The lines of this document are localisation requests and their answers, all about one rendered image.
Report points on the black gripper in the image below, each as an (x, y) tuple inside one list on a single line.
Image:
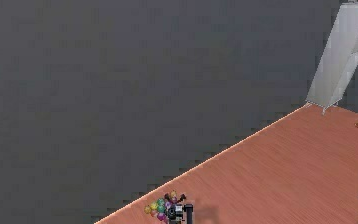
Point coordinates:
[(175, 212)]

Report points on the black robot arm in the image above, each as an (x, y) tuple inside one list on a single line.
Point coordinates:
[(188, 212)]

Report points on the colourful billiard ball triangle set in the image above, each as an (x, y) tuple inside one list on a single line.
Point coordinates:
[(160, 204)]

